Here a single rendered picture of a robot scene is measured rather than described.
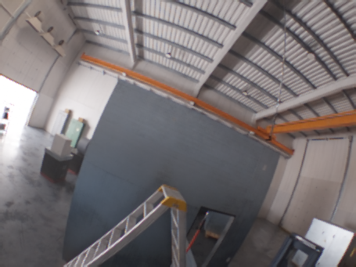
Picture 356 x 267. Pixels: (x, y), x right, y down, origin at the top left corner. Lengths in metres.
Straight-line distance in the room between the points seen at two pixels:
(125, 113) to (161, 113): 0.44
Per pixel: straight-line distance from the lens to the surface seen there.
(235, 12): 6.80
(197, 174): 1.97
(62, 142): 5.50
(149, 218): 1.27
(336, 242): 7.10
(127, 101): 1.97
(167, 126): 1.88
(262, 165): 2.41
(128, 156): 1.91
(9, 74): 10.26
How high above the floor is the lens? 2.65
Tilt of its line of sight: 6 degrees up
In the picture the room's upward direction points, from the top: 23 degrees clockwise
